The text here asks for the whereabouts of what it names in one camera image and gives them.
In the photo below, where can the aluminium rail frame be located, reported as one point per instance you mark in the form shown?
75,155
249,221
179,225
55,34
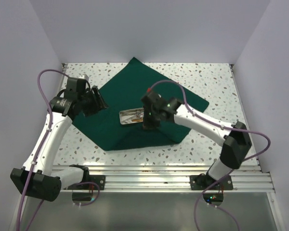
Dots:
134,158

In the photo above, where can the rectangular metal tray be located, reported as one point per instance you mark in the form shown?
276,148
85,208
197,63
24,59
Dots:
123,118

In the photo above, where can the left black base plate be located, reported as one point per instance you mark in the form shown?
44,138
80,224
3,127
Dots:
99,180

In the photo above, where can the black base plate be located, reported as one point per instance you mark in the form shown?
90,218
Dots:
99,180
195,183

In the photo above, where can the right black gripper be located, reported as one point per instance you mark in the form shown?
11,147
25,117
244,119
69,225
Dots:
147,125

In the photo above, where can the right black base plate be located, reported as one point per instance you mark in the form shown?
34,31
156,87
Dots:
195,183

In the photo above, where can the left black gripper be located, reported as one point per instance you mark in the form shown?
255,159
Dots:
96,106

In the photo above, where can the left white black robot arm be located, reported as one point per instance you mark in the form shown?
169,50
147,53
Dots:
35,178

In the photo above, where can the silver tweezers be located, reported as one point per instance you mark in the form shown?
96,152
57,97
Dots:
134,119

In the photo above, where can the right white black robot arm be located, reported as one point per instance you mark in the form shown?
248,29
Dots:
233,139

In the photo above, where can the silver surgical scissors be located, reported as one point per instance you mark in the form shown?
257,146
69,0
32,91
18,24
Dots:
134,112

